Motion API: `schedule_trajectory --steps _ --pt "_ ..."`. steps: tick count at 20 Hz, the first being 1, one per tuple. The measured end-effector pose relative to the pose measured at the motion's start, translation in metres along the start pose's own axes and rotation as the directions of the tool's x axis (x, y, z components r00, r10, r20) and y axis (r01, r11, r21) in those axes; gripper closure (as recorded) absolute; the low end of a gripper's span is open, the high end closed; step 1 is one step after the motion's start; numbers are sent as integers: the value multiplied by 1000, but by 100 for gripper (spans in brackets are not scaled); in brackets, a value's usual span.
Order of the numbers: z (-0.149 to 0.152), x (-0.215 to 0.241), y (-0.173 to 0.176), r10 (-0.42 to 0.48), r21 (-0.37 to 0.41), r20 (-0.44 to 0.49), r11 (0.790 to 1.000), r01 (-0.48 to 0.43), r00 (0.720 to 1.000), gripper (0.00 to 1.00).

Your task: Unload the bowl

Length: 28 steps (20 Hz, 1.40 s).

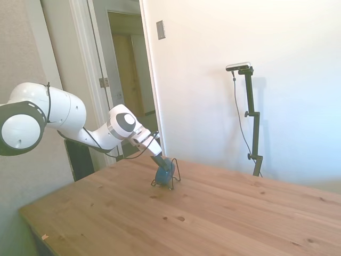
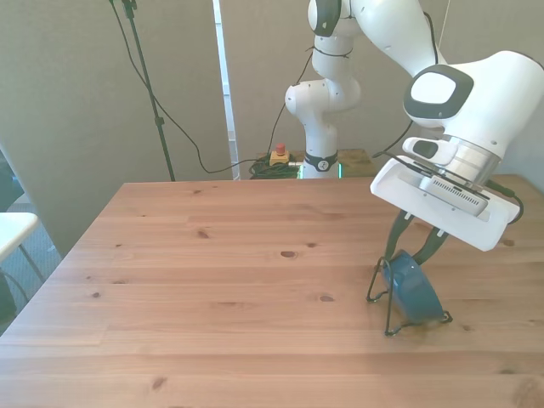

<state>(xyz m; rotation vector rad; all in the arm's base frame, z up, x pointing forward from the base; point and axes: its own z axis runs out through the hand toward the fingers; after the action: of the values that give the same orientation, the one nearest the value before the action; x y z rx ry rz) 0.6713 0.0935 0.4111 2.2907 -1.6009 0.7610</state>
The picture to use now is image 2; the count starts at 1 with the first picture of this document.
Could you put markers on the white perforated partition rail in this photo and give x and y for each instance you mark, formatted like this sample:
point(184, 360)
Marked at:
point(226, 85)

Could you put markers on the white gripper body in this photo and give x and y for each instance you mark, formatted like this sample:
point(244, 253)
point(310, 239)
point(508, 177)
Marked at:
point(442, 217)

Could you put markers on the white side table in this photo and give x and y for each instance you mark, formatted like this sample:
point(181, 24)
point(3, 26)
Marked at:
point(13, 229)

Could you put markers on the yellow emergency stop button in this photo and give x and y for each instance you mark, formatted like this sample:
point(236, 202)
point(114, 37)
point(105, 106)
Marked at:
point(279, 157)

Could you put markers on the black tripod stand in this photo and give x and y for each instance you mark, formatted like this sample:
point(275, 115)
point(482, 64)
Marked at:
point(146, 81)

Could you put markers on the dark blue bowl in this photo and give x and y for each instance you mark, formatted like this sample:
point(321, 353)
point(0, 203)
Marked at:
point(412, 289)

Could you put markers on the thin white partition edge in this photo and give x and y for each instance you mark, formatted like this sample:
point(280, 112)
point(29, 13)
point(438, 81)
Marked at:
point(444, 25)

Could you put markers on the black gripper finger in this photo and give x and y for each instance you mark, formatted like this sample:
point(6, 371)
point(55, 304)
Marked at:
point(395, 238)
point(430, 248)

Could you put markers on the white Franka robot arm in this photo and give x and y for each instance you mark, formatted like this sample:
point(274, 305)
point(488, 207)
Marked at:
point(382, 25)

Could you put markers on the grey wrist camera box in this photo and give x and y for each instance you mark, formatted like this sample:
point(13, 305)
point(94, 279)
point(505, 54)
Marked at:
point(455, 195)

